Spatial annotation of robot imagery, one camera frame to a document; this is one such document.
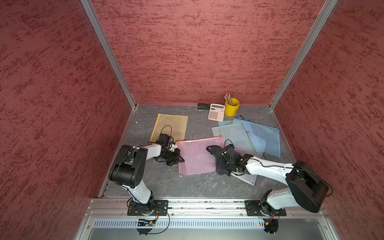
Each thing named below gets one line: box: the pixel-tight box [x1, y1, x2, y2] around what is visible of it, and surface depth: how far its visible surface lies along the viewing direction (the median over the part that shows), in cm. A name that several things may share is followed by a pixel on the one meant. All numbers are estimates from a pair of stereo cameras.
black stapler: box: [197, 103, 210, 111], surface depth 120 cm
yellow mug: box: [224, 97, 240, 117], surface depth 114 cm
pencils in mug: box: [224, 93, 234, 106], surface depth 108 cm
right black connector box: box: [264, 218, 279, 234], surface depth 72 cm
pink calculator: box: [208, 103, 225, 122], surface depth 116 cm
